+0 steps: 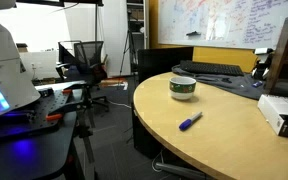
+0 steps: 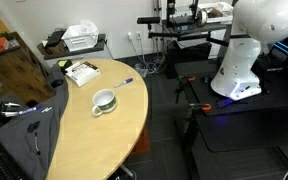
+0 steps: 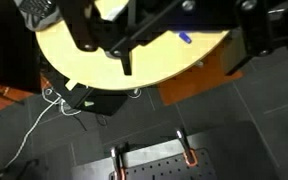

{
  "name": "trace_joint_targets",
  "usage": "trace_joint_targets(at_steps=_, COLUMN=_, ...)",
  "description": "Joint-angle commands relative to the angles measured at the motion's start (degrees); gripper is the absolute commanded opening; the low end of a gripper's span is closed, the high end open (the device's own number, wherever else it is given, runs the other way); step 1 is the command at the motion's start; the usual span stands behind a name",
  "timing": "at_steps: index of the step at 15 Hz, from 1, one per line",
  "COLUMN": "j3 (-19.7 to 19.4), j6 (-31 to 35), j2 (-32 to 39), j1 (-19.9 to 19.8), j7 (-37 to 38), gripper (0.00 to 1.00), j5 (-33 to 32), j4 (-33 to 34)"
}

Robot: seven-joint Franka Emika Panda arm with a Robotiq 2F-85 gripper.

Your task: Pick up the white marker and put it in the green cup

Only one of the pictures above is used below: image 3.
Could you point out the white marker with blue cap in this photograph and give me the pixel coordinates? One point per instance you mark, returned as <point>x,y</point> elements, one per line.
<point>185,37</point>

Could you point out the orange-handled metal clamp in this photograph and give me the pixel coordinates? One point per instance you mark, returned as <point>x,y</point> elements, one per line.
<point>188,153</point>

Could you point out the orange floor mat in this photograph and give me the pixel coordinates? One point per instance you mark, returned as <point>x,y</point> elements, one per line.
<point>197,79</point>

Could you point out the round light wooden table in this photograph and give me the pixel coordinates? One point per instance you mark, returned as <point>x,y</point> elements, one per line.
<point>151,34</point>

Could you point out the black table base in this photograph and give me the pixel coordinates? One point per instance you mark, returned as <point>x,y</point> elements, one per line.
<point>89,99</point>

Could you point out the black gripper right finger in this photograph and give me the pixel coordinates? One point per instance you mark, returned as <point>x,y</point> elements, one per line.
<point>263,28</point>

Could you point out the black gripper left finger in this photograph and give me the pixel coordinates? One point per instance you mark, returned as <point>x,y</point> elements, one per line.
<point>90,31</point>

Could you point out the grey sneaker shoe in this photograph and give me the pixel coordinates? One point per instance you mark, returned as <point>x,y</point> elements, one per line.
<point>38,14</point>

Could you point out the black perforated breadboard plate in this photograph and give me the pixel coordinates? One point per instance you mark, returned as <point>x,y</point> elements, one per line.
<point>174,168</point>

